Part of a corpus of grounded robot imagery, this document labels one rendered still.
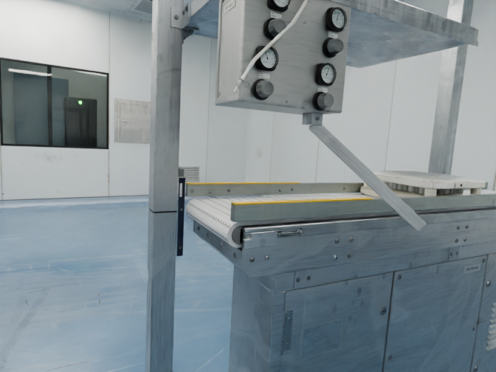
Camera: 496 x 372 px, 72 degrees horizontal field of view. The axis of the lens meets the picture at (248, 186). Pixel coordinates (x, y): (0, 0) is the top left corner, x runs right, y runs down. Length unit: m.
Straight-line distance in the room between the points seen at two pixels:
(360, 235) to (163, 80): 0.57
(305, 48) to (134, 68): 5.44
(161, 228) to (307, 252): 0.37
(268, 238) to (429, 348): 0.76
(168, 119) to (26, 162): 4.98
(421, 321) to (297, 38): 0.88
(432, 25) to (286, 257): 0.58
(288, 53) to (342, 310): 0.61
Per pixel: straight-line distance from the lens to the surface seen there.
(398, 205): 0.74
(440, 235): 1.04
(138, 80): 6.00
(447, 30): 0.94
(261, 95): 0.57
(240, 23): 0.60
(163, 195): 0.86
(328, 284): 0.86
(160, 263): 0.90
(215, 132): 6.43
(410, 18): 0.84
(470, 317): 1.41
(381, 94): 4.63
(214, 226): 0.69
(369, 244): 0.84
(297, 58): 0.63
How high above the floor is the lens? 1.09
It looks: 7 degrees down
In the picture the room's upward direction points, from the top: 3 degrees clockwise
